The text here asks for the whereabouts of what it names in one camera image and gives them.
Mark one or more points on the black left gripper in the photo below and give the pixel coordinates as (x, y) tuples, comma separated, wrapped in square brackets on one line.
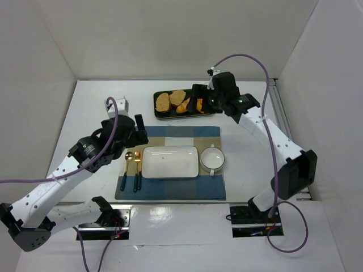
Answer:
[(137, 134)]

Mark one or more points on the white rectangular plate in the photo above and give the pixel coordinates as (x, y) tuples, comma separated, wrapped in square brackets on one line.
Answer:
[(171, 162)]

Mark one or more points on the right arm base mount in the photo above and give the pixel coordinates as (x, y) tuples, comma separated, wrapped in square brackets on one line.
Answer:
[(243, 224)]

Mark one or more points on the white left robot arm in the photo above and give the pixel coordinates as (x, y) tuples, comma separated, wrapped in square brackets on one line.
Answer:
[(33, 219)]

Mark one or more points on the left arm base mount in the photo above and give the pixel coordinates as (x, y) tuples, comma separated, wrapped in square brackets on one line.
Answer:
[(118, 227)]

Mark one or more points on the dark green serving tray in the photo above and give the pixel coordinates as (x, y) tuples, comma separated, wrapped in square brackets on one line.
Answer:
[(172, 114)]

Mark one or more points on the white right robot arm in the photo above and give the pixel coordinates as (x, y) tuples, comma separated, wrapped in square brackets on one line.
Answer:
[(294, 168)]

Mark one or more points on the gold spoon green handle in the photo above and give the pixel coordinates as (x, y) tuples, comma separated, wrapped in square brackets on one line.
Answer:
[(128, 158)]

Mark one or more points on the gold fork green handle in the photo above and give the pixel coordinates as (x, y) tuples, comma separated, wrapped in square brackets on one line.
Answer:
[(137, 160)]

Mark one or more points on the orange glazed donut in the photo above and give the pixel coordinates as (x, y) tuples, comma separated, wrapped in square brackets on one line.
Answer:
[(199, 106)]

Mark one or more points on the brown bread slice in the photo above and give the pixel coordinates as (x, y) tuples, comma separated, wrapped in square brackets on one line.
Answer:
[(163, 103), (177, 97)]

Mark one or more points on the golden bread roll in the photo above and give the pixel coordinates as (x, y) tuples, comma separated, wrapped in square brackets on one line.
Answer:
[(182, 108)]

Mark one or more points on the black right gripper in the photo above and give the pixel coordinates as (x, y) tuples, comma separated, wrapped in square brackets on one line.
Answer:
[(207, 100)]

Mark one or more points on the blue beige checked placemat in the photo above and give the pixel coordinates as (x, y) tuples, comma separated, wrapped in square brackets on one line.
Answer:
[(202, 187)]

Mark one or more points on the white soup cup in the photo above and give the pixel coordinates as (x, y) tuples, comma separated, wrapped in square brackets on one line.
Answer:
[(212, 160)]

